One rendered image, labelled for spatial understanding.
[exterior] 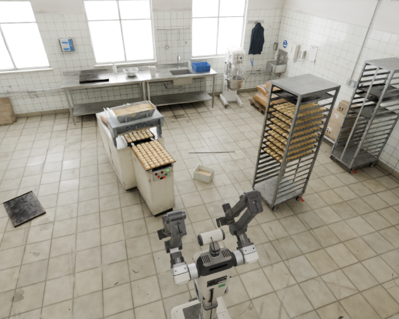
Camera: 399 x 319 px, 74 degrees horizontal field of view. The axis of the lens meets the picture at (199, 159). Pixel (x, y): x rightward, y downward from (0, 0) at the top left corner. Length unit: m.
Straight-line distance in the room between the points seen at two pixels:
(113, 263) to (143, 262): 0.36
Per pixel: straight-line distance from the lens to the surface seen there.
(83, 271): 3.59
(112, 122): 3.78
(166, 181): 3.51
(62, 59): 6.82
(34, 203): 4.65
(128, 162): 3.98
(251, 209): 1.52
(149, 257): 3.50
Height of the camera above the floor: 2.88
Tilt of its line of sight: 36 degrees down
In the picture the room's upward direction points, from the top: 1 degrees clockwise
